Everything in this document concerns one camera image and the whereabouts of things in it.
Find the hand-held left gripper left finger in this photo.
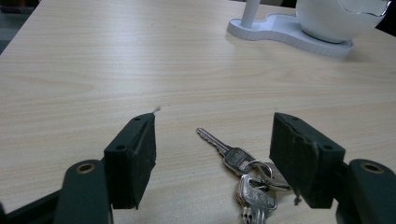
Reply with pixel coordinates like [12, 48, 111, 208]
[104, 112, 157, 210]

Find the silver key with long blade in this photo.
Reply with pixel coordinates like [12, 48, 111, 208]
[195, 127, 258, 176]

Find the white stand with pole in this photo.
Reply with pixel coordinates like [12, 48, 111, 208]
[226, 0, 355, 59]

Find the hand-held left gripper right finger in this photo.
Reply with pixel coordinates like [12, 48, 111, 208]
[269, 112, 347, 209]

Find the white egg-shaped bowl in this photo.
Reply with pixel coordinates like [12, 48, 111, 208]
[295, 0, 392, 44]

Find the silver key ring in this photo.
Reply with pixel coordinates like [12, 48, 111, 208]
[245, 160, 275, 189]

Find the silver key with square head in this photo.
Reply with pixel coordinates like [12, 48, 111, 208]
[235, 174, 278, 224]

